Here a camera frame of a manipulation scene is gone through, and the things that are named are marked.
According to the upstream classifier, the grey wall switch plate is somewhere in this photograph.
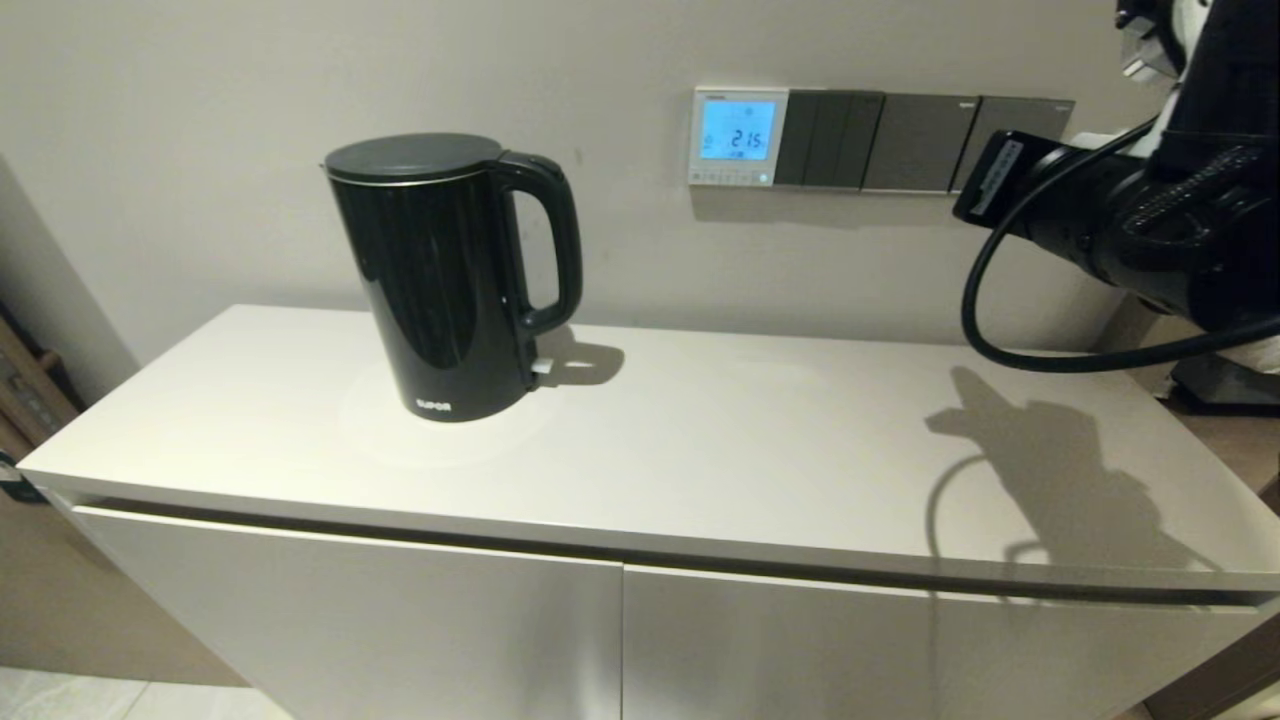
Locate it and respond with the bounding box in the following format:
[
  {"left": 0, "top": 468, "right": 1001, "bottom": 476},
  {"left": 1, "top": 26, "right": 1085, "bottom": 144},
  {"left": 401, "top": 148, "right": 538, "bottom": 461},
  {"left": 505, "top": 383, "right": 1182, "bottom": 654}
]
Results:
[
  {"left": 862, "top": 93, "right": 983, "bottom": 193},
  {"left": 950, "top": 96, "right": 1077, "bottom": 193}
]

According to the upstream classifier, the dark bed base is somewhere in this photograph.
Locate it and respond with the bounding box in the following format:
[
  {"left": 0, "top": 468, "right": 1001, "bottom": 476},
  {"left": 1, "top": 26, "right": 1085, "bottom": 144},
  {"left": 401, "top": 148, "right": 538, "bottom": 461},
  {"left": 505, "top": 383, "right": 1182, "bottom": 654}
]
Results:
[{"left": 1172, "top": 355, "right": 1280, "bottom": 406}]

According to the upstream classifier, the white cabinet door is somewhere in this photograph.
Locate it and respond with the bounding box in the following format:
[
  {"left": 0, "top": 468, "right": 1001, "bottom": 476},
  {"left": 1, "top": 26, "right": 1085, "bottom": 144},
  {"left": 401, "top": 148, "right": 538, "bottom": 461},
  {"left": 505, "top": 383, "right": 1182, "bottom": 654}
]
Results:
[
  {"left": 75, "top": 505, "right": 625, "bottom": 720},
  {"left": 622, "top": 563, "right": 1269, "bottom": 720}
]

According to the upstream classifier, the long black cable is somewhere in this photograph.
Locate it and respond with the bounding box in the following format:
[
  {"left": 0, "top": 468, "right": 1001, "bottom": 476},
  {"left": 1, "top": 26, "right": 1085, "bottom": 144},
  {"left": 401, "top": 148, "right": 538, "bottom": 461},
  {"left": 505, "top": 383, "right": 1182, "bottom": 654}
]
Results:
[{"left": 961, "top": 118, "right": 1280, "bottom": 374}]

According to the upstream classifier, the black coiled cable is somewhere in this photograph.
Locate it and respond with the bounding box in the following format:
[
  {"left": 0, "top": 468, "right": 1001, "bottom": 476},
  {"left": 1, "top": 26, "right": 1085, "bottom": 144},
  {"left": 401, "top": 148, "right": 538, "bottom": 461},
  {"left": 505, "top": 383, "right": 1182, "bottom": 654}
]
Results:
[{"left": 1125, "top": 145, "right": 1261, "bottom": 246}]

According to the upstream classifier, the black electric kettle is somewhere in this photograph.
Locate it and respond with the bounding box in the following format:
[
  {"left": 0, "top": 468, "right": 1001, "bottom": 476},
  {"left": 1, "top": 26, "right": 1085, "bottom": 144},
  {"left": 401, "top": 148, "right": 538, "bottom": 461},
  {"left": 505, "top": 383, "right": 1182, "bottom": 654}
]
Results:
[{"left": 323, "top": 132, "right": 585, "bottom": 423}]

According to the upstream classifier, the grey three-rocker wall switch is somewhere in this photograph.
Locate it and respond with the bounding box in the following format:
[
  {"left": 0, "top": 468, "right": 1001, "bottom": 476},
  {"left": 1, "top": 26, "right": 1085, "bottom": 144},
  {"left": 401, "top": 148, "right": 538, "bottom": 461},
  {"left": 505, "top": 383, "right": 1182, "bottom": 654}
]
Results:
[{"left": 776, "top": 90, "right": 887, "bottom": 191}]

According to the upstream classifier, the white wall thermostat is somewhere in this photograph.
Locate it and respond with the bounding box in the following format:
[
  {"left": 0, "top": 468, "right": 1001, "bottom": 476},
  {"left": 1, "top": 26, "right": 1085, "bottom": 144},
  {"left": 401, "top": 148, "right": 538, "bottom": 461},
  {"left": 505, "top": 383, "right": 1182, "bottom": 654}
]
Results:
[{"left": 690, "top": 86, "right": 791, "bottom": 189}]

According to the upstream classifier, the white sideboard cabinet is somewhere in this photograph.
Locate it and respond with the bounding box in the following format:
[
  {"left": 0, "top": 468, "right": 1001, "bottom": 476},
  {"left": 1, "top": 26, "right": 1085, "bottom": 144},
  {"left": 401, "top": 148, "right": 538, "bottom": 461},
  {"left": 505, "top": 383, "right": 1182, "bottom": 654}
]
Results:
[{"left": 18, "top": 303, "right": 1280, "bottom": 720}]

